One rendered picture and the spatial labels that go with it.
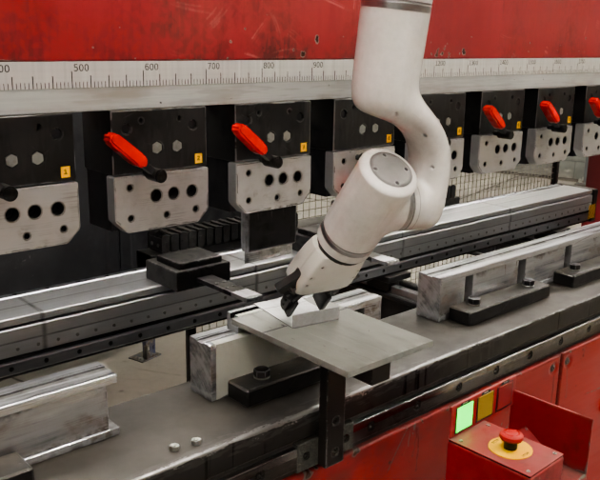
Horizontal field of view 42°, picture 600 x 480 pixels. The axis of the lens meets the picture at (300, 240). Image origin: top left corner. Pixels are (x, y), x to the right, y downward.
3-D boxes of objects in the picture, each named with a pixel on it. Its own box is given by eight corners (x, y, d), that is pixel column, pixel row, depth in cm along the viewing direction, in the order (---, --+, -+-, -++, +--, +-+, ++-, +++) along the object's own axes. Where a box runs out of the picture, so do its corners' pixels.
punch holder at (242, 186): (236, 215, 116) (236, 104, 112) (204, 206, 123) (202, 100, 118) (310, 203, 126) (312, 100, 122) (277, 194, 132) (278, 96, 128)
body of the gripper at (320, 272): (363, 215, 116) (334, 258, 124) (305, 222, 111) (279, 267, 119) (385, 255, 113) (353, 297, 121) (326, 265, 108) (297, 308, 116)
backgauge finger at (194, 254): (226, 315, 129) (226, 287, 128) (145, 278, 148) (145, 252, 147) (281, 300, 137) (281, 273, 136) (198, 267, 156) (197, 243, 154)
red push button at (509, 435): (513, 460, 126) (515, 440, 125) (492, 450, 129) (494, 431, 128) (527, 451, 129) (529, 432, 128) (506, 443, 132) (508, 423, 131)
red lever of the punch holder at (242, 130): (245, 121, 109) (285, 161, 115) (228, 118, 112) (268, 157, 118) (238, 131, 109) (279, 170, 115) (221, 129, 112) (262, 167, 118)
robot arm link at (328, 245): (365, 204, 115) (356, 216, 117) (314, 210, 110) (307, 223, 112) (390, 250, 111) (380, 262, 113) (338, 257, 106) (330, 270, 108)
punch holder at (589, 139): (580, 157, 181) (588, 86, 177) (548, 153, 187) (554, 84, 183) (611, 152, 190) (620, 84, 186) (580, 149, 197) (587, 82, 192)
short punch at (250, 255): (249, 265, 125) (249, 207, 122) (241, 262, 126) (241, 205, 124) (295, 254, 131) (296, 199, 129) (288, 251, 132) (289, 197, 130)
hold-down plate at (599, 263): (572, 288, 183) (573, 275, 182) (551, 282, 186) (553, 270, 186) (632, 266, 202) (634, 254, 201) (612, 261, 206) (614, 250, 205)
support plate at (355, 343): (348, 378, 105) (348, 371, 104) (231, 324, 124) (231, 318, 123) (432, 346, 116) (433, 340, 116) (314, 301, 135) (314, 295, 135)
